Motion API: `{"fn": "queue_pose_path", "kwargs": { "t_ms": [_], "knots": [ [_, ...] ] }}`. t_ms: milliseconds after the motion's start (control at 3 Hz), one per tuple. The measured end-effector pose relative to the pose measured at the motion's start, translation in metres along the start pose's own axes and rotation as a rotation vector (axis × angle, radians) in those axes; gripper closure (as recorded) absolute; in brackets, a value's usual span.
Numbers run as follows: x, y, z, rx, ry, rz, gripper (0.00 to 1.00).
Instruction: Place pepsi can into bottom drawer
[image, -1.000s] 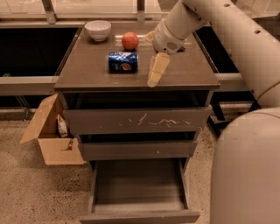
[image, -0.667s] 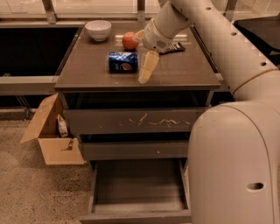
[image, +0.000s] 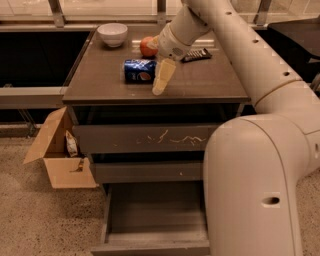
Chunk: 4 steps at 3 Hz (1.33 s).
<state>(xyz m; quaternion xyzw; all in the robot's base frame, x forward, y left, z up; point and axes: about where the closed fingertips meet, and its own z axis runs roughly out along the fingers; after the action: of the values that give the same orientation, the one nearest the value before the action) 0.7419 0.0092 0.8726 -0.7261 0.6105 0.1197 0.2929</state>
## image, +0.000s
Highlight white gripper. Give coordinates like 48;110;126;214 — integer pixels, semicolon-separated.
147;23;194;96

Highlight blue pepsi can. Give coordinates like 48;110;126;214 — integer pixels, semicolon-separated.
123;59;157;83

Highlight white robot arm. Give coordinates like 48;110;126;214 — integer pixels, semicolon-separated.
153;0;320;256

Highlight grey drawer cabinet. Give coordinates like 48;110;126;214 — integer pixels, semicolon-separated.
62;24;252;256

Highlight grey top drawer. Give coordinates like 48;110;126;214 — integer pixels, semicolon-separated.
73;124;218;154

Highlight grey middle drawer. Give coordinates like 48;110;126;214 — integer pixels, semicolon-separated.
90;161;203;183

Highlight grey open bottom drawer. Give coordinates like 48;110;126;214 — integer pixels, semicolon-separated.
91;181;210;256

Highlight red apple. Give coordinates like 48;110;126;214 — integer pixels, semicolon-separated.
140;37;158;57

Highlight dark chocolate bar wrapper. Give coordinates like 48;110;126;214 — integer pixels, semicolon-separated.
181;48;212;63

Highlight white ceramic bowl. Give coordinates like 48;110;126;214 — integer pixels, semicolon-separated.
97;23;128;47

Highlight metal window railing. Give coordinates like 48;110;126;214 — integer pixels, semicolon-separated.
0;0;320;31

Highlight snack bag in box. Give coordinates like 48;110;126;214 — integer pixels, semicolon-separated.
65;130;78;157

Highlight open cardboard box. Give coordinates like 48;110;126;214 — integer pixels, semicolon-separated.
24;107;97;189

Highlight black rolling stand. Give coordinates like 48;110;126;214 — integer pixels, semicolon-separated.
309;58;320;92

